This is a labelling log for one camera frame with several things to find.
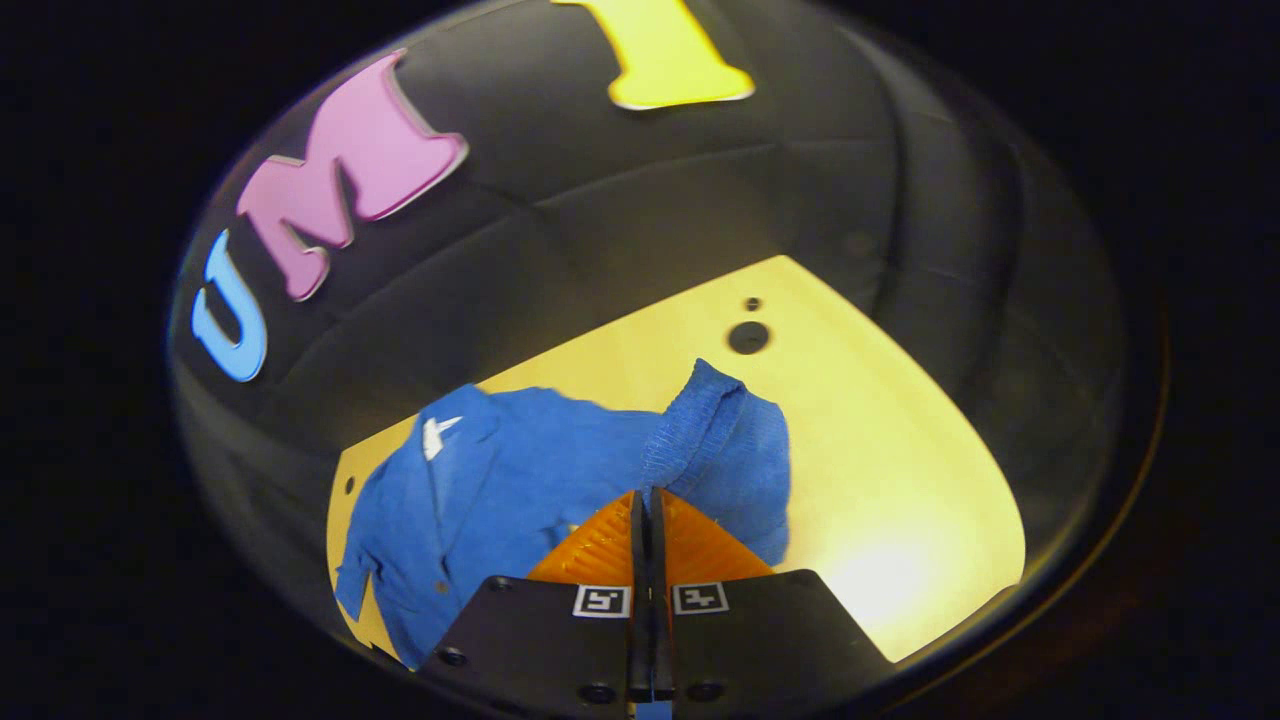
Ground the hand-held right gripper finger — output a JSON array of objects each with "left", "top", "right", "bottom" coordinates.
[
  {"left": 418, "top": 488, "right": 651, "bottom": 706},
  {"left": 650, "top": 487, "right": 891, "bottom": 706}
]

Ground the blue button-up shirt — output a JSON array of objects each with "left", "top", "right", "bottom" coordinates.
[{"left": 335, "top": 358, "right": 793, "bottom": 720}]

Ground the black backdrop cloth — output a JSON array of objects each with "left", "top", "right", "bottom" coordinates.
[{"left": 168, "top": 0, "right": 1131, "bottom": 641}]

